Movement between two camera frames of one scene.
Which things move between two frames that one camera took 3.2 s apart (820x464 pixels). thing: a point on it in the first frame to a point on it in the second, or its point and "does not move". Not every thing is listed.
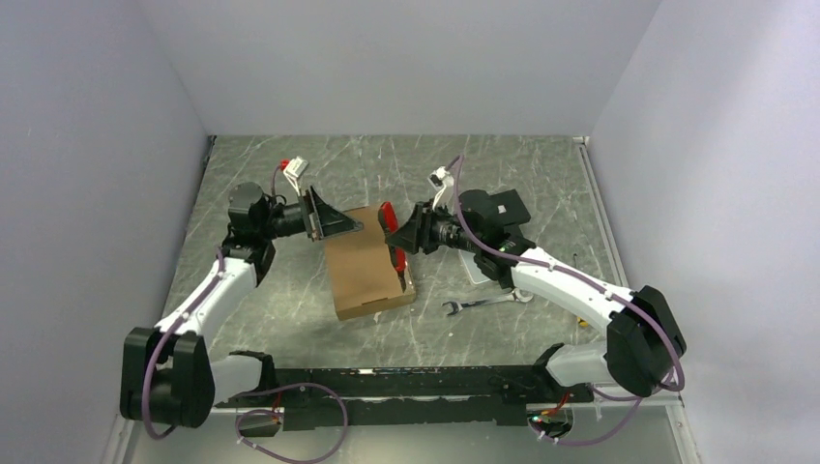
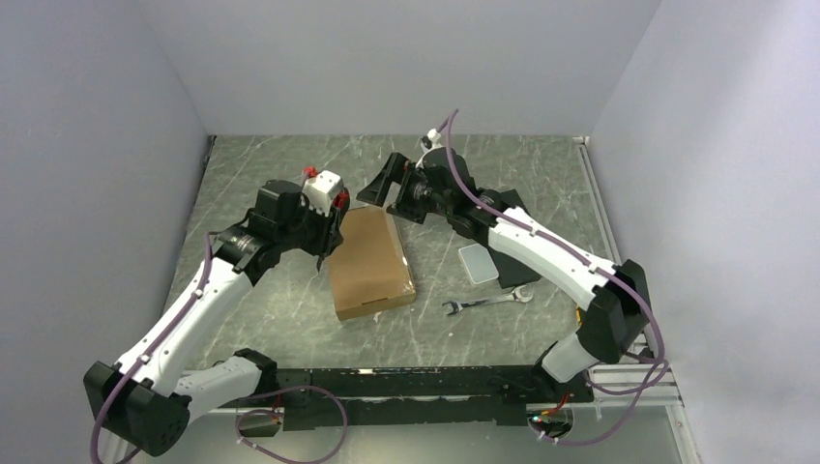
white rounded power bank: [474, 271] does not move
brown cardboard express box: [364, 273] does not move
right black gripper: [418, 230] to [399, 169]
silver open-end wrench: [519, 295] does not move
